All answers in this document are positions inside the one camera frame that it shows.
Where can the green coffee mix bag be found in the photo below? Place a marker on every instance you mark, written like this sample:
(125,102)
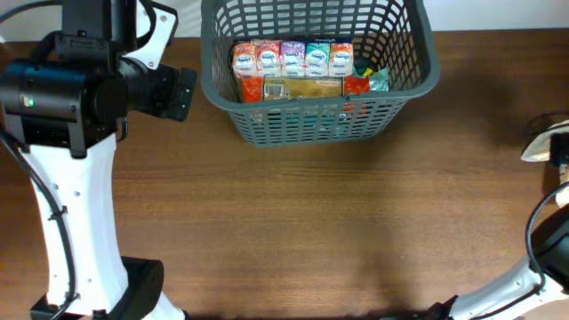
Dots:
(364,67)

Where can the teal snack packet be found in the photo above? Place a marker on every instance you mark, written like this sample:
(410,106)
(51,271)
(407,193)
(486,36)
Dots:
(379,81)

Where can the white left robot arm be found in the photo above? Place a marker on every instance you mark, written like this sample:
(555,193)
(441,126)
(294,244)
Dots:
(65,109)

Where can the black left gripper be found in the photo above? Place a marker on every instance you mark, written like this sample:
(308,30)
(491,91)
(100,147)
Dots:
(180,94)

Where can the grey plastic basket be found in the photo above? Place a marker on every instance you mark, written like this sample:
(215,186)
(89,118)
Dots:
(392,34)

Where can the orange biscuit package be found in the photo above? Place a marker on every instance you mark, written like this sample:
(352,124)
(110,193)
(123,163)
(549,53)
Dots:
(259,89)

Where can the multicolour tissue pack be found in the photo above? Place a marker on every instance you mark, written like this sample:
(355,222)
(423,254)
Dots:
(320,57)

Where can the beige bag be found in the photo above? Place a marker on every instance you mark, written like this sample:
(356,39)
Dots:
(537,148)

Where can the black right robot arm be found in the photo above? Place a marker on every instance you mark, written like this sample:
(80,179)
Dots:
(541,276)

